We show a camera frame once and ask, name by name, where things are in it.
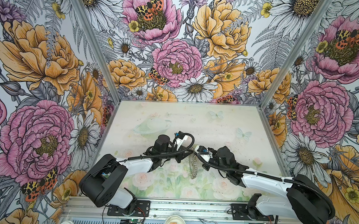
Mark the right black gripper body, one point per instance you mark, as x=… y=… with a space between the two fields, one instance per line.
x=214 y=159

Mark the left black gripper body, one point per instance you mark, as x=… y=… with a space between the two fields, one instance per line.
x=170 y=150

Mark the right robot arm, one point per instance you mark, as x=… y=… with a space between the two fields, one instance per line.
x=295 y=198

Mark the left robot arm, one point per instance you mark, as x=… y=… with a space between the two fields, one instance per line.
x=102 y=183

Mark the green circuit board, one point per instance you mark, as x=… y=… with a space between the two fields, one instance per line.
x=132 y=221

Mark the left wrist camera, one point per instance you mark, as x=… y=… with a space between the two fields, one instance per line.
x=179 y=139

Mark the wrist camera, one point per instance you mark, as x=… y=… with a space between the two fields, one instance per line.
x=203 y=153
x=179 y=139

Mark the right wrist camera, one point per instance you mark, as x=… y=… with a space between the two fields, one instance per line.
x=203 y=153

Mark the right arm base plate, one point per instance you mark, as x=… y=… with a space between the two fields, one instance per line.
x=241 y=211

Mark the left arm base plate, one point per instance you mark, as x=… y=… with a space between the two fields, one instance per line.
x=137 y=208

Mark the aluminium front rail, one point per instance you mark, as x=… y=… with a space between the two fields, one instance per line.
x=160 y=209

